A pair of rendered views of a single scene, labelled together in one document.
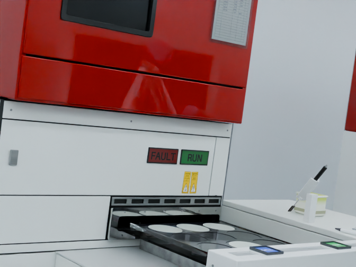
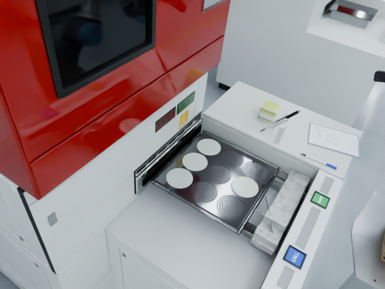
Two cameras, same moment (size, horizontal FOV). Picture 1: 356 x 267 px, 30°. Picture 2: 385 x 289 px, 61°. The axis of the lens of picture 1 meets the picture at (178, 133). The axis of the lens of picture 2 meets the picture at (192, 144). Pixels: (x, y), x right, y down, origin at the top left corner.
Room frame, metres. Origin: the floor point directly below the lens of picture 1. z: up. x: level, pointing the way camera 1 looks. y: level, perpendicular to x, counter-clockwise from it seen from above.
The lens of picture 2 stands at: (1.15, 0.27, 1.82)
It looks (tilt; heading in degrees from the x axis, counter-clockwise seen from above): 43 degrees down; 338
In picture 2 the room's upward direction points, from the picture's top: 7 degrees clockwise
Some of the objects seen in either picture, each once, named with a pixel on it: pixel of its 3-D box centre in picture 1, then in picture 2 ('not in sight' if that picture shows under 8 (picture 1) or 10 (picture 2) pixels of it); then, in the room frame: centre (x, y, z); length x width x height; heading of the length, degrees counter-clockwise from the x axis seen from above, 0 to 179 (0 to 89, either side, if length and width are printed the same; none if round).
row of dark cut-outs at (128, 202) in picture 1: (169, 201); (171, 140); (2.06, 0.00, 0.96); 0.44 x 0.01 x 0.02; 130
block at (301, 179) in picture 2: not in sight; (298, 178); (1.82, -0.46, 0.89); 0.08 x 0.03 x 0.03; 40
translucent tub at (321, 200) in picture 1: (310, 204); (269, 112); (2.12, -0.45, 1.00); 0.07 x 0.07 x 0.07; 44
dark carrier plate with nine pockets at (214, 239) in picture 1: (217, 237); (218, 174); (1.90, -0.15, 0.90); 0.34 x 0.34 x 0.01; 40
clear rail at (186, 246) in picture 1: (169, 240); (193, 205); (1.78, -0.02, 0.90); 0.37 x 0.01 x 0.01; 40
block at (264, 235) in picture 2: not in sight; (266, 237); (1.61, -0.22, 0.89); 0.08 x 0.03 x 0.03; 40
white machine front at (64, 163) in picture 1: (123, 180); (140, 153); (1.95, 0.14, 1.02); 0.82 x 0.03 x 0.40; 130
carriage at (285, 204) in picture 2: not in sight; (281, 210); (1.71, -0.34, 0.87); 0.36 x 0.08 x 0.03; 130
